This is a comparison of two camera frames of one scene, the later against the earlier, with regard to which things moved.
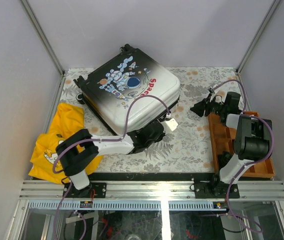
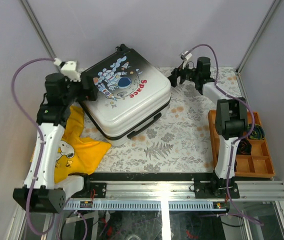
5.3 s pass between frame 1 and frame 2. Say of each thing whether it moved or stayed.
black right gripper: moved
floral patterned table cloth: stayed
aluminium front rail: stayed
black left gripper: moved
